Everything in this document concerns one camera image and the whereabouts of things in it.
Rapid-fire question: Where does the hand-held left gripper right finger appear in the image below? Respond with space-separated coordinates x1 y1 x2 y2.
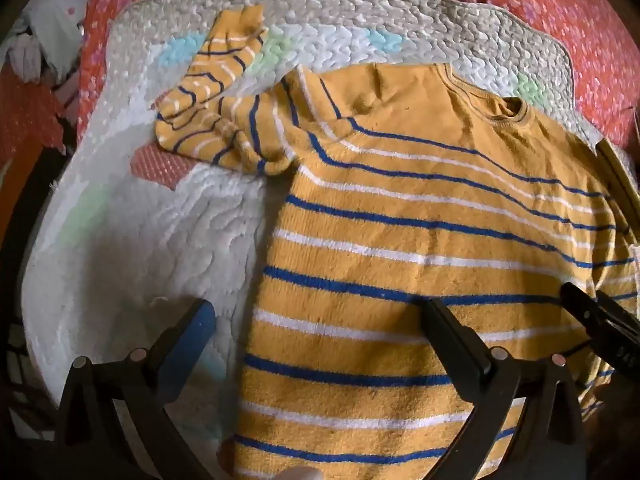
420 298 587 480

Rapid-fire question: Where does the yellow striped sweater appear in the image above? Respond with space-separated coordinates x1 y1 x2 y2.
152 4 640 480

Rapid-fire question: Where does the white crumpled cloth pile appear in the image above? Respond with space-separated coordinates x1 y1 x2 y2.
0 0 108 86

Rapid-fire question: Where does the white quilted mat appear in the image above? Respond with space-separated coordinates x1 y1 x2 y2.
20 0 608 461

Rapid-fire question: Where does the red floral bedsheet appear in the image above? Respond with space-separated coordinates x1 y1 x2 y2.
75 0 640 151

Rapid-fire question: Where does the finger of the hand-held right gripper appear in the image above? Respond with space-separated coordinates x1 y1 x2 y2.
594 289 640 348
560 282 632 377

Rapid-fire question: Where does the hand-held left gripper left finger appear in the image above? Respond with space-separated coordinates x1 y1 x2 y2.
52 298 218 480

